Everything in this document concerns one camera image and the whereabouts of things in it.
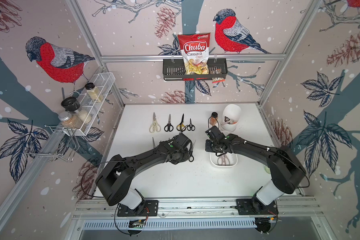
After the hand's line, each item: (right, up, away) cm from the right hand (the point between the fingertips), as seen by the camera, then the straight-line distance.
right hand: (206, 146), depth 91 cm
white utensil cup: (+20, +20, +13) cm, 31 cm away
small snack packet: (+6, +41, 0) cm, 42 cm away
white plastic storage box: (+16, -7, -1) cm, 17 cm away
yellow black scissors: (-16, +11, +16) cm, 25 cm away
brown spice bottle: (+7, +17, +12) cm, 22 cm away
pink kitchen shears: (+10, -9, 0) cm, 14 cm away
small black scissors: (-9, +11, +16) cm, 22 cm away
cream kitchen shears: (-35, +11, +16) cm, 41 cm away
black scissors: (-10, -6, -6) cm, 13 cm away
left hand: (-11, -4, -6) cm, 13 cm away
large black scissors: (-25, +11, +16) cm, 32 cm away
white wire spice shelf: (-63, +28, -14) cm, 71 cm away
